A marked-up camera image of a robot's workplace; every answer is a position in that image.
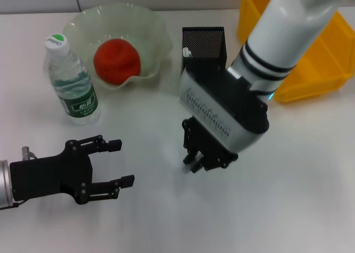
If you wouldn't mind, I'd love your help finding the orange plush fruit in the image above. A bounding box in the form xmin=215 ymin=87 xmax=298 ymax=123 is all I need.
xmin=93 ymin=38 xmax=141 ymax=84

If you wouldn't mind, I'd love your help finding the black mesh pen holder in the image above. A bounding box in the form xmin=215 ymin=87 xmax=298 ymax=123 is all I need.
xmin=181 ymin=26 xmax=227 ymax=76

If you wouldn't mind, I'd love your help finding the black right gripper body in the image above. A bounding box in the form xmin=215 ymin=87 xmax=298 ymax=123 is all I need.
xmin=181 ymin=116 xmax=239 ymax=172

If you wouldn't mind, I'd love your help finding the silver left flange plug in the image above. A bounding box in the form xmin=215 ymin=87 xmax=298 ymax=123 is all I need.
xmin=21 ymin=145 xmax=37 ymax=161

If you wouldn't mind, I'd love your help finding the yellow plastic bin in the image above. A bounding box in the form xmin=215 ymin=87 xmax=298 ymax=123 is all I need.
xmin=238 ymin=0 xmax=355 ymax=104

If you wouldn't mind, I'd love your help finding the clear green-label water bottle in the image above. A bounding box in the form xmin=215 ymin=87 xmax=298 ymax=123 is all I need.
xmin=43 ymin=33 xmax=101 ymax=126

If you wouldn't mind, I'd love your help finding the pale green wavy fruit plate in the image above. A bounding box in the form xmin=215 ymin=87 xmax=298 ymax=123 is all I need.
xmin=62 ymin=4 xmax=173 ymax=90

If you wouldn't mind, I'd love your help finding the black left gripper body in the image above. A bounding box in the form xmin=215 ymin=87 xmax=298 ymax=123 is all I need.
xmin=9 ymin=140 xmax=94 ymax=206

